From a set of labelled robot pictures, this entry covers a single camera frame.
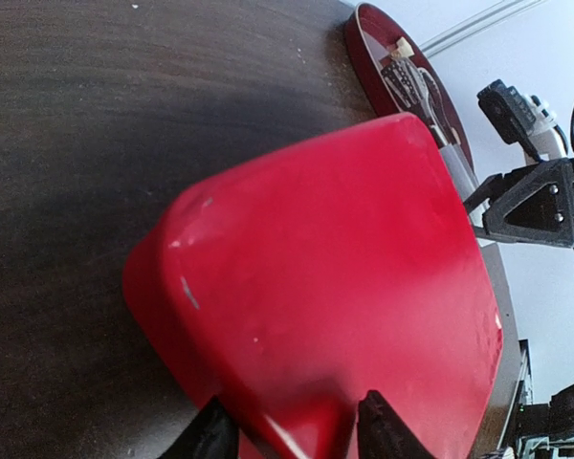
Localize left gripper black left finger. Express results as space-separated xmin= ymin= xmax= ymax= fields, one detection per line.
xmin=159 ymin=396 xmax=239 ymax=459

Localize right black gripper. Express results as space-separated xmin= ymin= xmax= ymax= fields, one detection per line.
xmin=463 ymin=107 xmax=574 ymax=248

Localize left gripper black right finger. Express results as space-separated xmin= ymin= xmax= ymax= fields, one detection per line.
xmin=357 ymin=390 xmax=432 ymax=459

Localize red square box lid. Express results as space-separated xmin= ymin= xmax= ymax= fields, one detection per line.
xmin=122 ymin=114 xmax=502 ymax=458

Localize white handled serving tongs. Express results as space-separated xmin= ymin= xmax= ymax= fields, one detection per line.
xmin=381 ymin=57 xmax=478 ymax=200

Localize white bar chocolate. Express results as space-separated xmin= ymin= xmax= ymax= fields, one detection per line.
xmin=391 ymin=37 xmax=415 ymax=58

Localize dark red round tray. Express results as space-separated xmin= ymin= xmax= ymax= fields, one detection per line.
xmin=343 ymin=3 xmax=473 ymax=164

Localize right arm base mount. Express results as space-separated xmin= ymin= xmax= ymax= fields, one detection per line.
xmin=514 ymin=384 xmax=574 ymax=458

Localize right aluminium frame post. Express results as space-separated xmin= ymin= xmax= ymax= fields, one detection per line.
xmin=420 ymin=0 xmax=544 ymax=57

